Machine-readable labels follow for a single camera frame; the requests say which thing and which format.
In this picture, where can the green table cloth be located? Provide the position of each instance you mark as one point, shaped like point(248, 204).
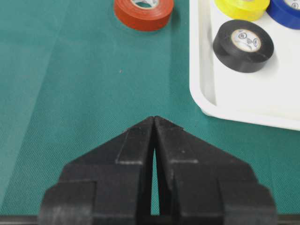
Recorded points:
point(73, 77)

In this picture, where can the white rectangular plastic case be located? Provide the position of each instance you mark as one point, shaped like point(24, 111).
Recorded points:
point(269, 97)

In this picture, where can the red tape roll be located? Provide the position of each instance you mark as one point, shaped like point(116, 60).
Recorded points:
point(140, 18)

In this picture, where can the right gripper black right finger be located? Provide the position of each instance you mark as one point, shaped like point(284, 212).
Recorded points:
point(200, 184)

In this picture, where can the blue tape roll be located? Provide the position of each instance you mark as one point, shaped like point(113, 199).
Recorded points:
point(285, 12)

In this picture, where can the black tape roll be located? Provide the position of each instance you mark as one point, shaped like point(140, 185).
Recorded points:
point(243, 46)

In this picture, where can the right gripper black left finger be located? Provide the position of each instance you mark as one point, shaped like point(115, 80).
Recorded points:
point(109, 185)

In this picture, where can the yellow tape roll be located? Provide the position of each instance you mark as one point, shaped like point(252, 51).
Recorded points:
point(249, 10)

